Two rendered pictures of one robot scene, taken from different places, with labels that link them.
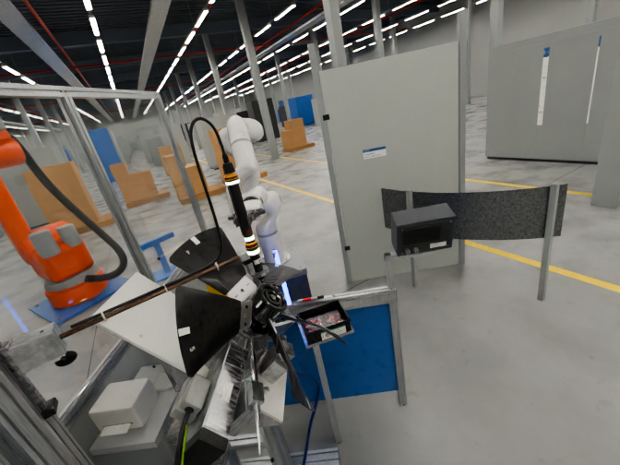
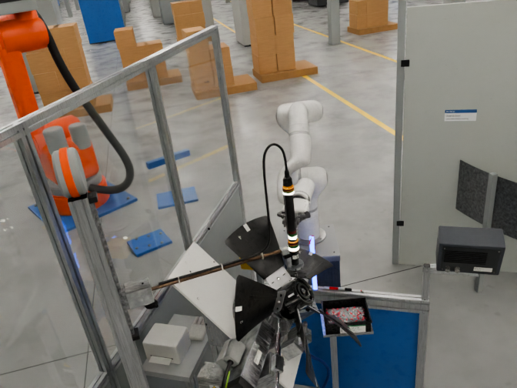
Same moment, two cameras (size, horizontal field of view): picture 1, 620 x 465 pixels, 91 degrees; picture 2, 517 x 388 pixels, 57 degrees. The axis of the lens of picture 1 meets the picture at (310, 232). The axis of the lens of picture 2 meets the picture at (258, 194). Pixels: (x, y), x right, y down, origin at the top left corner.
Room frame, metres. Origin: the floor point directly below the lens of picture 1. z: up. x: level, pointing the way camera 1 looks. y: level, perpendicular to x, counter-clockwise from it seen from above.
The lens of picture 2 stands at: (-0.57, -0.08, 2.44)
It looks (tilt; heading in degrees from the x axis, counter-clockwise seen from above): 27 degrees down; 15
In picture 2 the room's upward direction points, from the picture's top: 7 degrees counter-clockwise
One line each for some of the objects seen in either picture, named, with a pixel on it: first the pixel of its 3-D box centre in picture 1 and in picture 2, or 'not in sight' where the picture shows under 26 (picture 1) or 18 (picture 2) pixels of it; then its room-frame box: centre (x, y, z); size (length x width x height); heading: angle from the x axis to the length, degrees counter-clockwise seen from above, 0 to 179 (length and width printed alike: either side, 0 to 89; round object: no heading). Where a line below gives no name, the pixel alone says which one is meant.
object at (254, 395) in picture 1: (255, 393); (277, 363); (0.64, 0.25, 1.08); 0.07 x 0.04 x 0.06; 6
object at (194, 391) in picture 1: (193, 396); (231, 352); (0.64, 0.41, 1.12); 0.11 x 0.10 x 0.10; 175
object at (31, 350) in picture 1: (36, 347); (137, 292); (0.67, 0.75, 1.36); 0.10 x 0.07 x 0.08; 120
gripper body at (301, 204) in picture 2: (249, 209); (296, 208); (1.09, 0.20, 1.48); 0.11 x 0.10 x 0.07; 175
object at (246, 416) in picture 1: (240, 408); (263, 371); (0.65, 0.31, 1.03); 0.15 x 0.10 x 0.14; 85
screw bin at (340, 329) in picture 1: (324, 322); (345, 316); (1.17, 0.02, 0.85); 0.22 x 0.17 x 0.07; 100
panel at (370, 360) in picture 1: (322, 359); (338, 349); (1.34, 0.08, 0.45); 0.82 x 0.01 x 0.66; 85
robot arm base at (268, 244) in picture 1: (271, 246); (308, 222); (1.67, 0.24, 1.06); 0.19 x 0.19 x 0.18
